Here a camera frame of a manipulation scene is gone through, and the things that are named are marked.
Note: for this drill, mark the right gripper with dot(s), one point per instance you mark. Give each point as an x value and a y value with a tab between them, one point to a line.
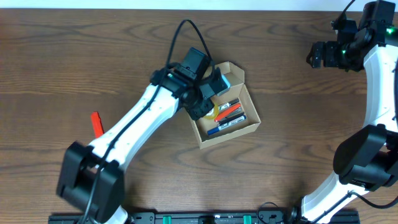
328	58

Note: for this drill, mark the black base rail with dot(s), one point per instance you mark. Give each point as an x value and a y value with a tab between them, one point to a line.
275	216

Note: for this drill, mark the yellow tape roll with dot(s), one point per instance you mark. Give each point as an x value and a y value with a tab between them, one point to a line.
213	113

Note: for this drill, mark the cardboard box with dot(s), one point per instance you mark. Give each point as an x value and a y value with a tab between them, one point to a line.
237	90

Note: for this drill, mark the black whiteboard marker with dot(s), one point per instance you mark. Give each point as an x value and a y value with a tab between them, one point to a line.
228	104

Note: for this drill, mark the blue whiteboard marker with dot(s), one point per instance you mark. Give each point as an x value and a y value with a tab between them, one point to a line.
226	125

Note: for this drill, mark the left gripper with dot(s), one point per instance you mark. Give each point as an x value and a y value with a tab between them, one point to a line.
199	112

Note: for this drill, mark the red black stapler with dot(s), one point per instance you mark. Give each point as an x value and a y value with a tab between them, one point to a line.
228	113

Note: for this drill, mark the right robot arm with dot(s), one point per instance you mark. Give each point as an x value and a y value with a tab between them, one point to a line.
367	160

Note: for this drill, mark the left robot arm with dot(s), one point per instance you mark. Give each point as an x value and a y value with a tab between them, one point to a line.
92	176

